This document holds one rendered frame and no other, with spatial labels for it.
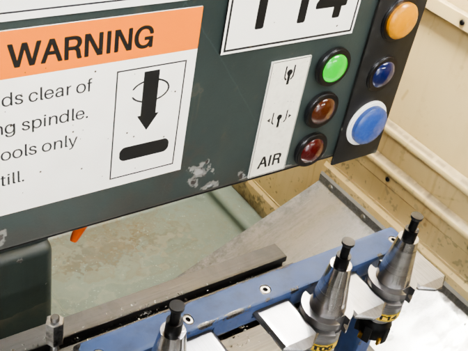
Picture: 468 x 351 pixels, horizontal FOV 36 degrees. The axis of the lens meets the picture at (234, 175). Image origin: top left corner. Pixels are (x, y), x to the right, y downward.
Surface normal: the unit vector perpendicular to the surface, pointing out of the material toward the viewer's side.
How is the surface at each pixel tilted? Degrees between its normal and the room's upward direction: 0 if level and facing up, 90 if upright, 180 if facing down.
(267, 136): 90
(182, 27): 90
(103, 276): 0
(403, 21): 88
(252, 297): 0
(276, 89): 90
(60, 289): 0
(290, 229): 24
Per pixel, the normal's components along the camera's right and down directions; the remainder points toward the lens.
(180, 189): 0.55, 0.57
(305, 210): -0.19, -0.63
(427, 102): -0.82, 0.23
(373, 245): 0.16, -0.79
